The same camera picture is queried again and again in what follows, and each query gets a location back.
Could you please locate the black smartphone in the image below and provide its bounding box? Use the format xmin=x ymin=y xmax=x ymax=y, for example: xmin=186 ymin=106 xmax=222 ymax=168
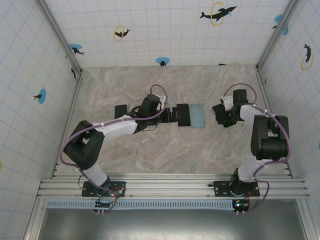
xmin=114 ymin=104 xmax=129 ymax=120
xmin=212 ymin=103 xmax=226 ymax=125
xmin=177 ymin=103 xmax=190 ymax=127

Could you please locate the light teal phone case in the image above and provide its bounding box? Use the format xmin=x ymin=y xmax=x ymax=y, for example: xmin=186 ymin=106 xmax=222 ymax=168
xmin=188 ymin=103 xmax=207 ymax=129

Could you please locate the black smartphone in teal case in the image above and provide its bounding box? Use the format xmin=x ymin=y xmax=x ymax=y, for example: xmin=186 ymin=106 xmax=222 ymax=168
xmin=114 ymin=104 xmax=129 ymax=120
xmin=212 ymin=103 xmax=226 ymax=125

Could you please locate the small black controller board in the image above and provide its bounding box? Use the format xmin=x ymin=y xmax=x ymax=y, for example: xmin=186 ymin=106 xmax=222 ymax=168
xmin=93 ymin=198 xmax=113 ymax=213
xmin=232 ymin=199 xmax=251 ymax=213

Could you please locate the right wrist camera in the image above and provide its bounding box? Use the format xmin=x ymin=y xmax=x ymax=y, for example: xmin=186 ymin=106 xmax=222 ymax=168
xmin=219 ymin=96 xmax=235 ymax=113

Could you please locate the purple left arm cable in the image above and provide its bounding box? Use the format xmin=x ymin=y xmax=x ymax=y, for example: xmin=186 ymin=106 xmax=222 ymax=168
xmin=60 ymin=84 xmax=169 ymax=213

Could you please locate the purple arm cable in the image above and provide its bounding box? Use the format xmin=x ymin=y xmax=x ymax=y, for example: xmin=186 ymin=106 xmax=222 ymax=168
xmin=222 ymin=83 xmax=294 ymax=215
xmin=60 ymin=84 xmax=169 ymax=213

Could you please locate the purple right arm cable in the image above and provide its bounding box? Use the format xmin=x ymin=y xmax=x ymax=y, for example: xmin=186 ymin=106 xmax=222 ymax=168
xmin=222 ymin=83 xmax=294 ymax=215

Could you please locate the aluminium side rail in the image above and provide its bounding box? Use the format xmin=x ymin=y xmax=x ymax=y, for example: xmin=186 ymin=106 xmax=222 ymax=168
xmin=256 ymin=68 xmax=294 ymax=179
xmin=49 ymin=73 xmax=85 ymax=180

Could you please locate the aluminium mounting rail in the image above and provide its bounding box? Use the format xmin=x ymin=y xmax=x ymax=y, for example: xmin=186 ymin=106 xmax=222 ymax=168
xmin=36 ymin=177 xmax=311 ymax=200

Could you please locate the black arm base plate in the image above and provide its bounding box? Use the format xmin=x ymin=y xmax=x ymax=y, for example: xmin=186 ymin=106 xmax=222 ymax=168
xmin=81 ymin=180 xmax=127 ymax=198
xmin=213 ymin=180 xmax=261 ymax=198

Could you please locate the white slotted cable duct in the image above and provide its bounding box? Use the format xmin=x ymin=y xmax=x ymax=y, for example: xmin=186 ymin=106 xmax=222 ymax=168
xmin=46 ymin=199 xmax=237 ymax=210

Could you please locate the aluminium corner post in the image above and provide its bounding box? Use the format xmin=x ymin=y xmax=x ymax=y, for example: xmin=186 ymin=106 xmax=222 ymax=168
xmin=256 ymin=0 xmax=301 ymax=71
xmin=36 ymin=0 xmax=84 ymax=76

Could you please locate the aluminium frame leg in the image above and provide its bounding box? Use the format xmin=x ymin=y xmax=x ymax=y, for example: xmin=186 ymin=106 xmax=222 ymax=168
xmin=296 ymin=198 xmax=313 ymax=240
xmin=23 ymin=198 xmax=47 ymax=240

